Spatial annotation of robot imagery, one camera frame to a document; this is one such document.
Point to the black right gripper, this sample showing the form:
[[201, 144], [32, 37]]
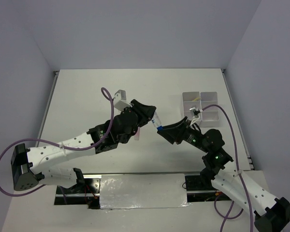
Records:
[[175, 132]]

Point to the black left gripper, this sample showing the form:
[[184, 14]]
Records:
[[145, 112]]

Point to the blue white glue tube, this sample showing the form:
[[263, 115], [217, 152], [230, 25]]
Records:
[[156, 121]]

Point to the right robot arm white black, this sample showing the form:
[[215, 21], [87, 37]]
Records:
[[270, 213]]

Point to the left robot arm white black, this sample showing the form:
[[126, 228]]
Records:
[[39, 165]]

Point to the purple highlighter marker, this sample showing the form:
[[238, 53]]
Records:
[[137, 135]]

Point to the white compartment organizer box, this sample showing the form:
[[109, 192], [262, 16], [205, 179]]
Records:
[[199, 100]]

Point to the silver foil covered panel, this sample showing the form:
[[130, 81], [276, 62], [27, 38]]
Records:
[[142, 191]]

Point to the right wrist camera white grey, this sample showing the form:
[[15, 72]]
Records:
[[196, 114]]

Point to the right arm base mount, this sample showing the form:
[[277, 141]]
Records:
[[197, 191]]

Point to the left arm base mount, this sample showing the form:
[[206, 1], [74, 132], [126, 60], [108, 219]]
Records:
[[88, 194]]

